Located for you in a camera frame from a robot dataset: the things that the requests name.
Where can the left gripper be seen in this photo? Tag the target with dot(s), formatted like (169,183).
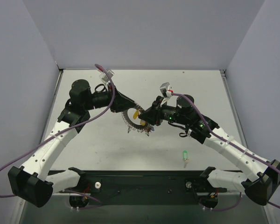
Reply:
(114,101)

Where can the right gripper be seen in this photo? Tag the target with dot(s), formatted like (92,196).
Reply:
(157,111)

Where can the metal disc with keyrings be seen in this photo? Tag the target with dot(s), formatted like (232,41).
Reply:
(136,125)

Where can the green tagged key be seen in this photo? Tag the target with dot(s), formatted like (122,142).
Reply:
(185,158)

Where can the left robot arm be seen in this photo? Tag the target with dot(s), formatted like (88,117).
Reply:
(31,181)

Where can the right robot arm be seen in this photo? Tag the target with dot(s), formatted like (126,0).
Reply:
(258,178)

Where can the yellow tagged key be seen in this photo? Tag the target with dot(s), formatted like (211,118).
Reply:
(136,114)

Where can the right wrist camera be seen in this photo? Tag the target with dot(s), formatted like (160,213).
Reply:
(166,90)

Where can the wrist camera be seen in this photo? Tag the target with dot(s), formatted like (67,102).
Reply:
(105,78)
(166,90)

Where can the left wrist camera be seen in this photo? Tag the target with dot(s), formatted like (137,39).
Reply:
(105,78)

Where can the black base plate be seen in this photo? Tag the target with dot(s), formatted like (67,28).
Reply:
(145,187)

